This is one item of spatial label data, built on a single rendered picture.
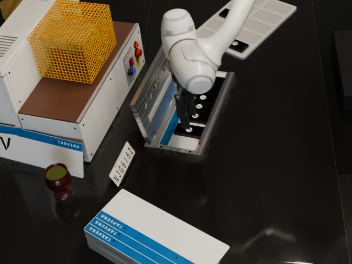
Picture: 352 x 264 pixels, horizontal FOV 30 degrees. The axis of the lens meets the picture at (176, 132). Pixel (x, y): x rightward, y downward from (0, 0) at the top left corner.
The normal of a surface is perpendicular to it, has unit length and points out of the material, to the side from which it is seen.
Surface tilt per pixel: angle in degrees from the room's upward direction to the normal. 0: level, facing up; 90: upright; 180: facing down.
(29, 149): 69
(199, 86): 95
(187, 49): 28
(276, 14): 0
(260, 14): 0
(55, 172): 0
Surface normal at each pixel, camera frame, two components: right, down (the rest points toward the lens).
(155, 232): -0.10, -0.70
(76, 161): -0.39, 0.38
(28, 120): -0.31, 0.70
